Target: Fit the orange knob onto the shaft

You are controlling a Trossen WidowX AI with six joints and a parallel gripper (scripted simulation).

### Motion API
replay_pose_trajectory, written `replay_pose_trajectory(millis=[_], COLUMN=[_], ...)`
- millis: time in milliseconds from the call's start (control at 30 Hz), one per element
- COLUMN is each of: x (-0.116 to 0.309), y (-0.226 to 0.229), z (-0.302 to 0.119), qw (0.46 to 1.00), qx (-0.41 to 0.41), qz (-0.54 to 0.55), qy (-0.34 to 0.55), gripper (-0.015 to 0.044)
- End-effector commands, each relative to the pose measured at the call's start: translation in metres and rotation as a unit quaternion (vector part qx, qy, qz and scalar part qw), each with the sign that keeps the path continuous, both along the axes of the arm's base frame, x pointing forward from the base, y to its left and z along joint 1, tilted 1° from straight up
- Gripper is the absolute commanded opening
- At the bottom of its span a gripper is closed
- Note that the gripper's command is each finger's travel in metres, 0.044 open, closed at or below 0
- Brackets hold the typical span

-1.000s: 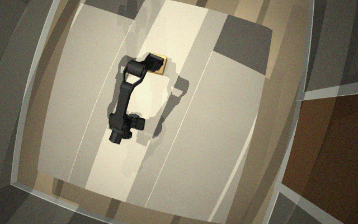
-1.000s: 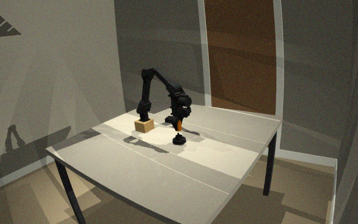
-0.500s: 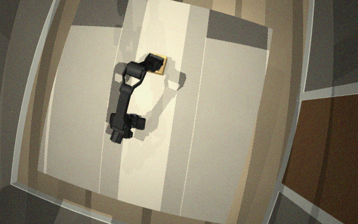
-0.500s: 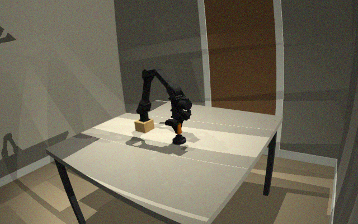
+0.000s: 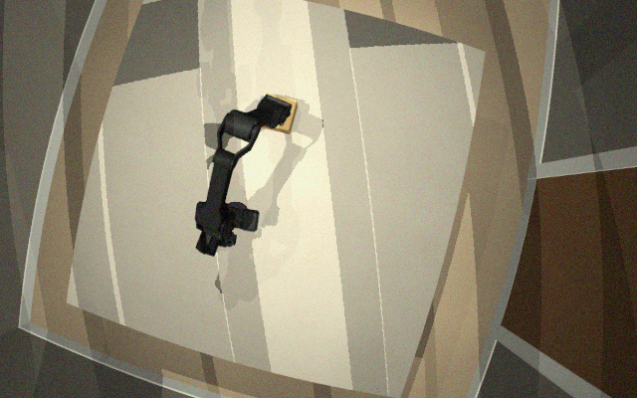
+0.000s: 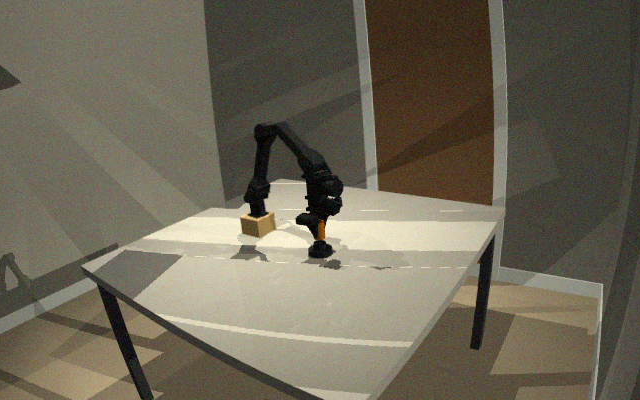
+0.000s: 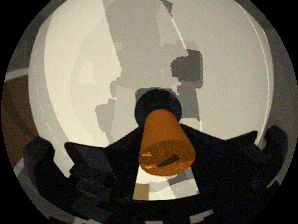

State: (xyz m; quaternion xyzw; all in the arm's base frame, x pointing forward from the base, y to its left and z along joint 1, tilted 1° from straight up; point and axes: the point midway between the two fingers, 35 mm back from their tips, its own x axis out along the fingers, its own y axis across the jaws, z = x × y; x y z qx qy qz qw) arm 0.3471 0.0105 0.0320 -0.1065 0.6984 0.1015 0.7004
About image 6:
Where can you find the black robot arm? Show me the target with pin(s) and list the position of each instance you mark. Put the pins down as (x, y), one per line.
(309, 160)

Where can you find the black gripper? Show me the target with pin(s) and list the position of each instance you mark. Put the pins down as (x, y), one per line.
(312, 219)

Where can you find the orange tapered knob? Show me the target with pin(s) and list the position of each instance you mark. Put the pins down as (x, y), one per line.
(321, 231)

